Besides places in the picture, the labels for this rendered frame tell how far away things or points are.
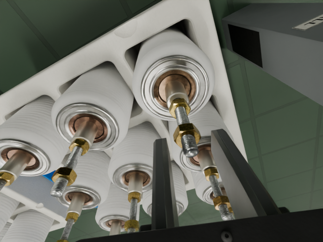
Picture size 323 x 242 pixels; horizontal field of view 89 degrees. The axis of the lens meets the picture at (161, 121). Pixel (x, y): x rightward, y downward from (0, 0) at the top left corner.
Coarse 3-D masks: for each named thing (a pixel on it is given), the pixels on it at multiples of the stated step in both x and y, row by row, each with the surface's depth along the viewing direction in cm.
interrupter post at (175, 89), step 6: (168, 84) 18; (174, 84) 17; (180, 84) 17; (168, 90) 17; (174, 90) 16; (180, 90) 16; (168, 96) 16; (174, 96) 16; (180, 96) 16; (186, 96) 16; (168, 102) 16; (168, 108) 16
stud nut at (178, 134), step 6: (180, 126) 12; (186, 126) 12; (192, 126) 11; (174, 132) 12; (180, 132) 11; (186, 132) 11; (192, 132) 11; (198, 132) 12; (174, 138) 12; (180, 138) 12; (198, 138) 12; (180, 144) 12
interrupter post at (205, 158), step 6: (204, 150) 24; (198, 156) 24; (204, 156) 23; (210, 156) 23; (204, 162) 23; (210, 162) 22; (204, 168) 22; (210, 168) 22; (216, 168) 22; (204, 174) 23
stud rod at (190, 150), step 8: (176, 112) 14; (184, 112) 14; (176, 120) 14; (184, 120) 13; (184, 136) 11; (192, 136) 11; (184, 144) 11; (192, 144) 11; (184, 152) 11; (192, 152) 11
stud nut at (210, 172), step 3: (207, 171) 22; (210, 171) 21; (213, 171) 21; (216, 171) 21; (207, 174) 21; (210, 174) 21; (213, 174) 21; (216, 174) 21; (207, 177) 21; (207, 180) 22
